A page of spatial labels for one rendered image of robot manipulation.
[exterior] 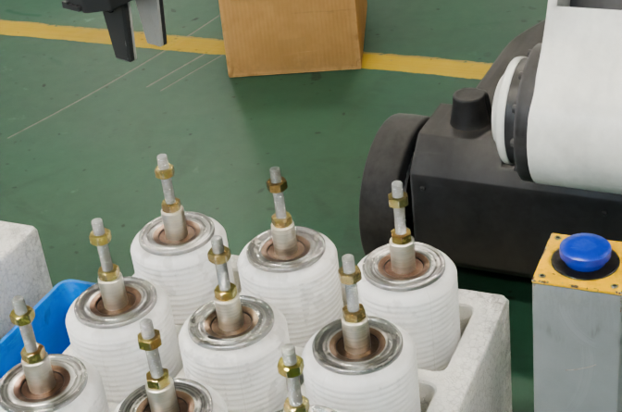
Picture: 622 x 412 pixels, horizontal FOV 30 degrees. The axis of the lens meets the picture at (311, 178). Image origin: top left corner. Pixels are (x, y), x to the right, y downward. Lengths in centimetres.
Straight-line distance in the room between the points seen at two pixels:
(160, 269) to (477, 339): 31
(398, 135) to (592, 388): 52
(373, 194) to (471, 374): 39
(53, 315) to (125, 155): 56
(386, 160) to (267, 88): 67
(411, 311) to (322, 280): 10
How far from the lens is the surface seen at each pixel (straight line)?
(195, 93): 204
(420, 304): 103
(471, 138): 135
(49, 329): 136
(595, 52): 114
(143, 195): 175
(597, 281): 93
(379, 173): 138
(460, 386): 104
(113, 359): 105
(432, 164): 135
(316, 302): 109
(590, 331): 95
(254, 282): 108
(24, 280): 137
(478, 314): 112
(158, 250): 113
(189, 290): 114
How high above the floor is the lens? 85
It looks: 30 degrees down
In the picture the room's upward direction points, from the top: 7 degrees counter-clockwise
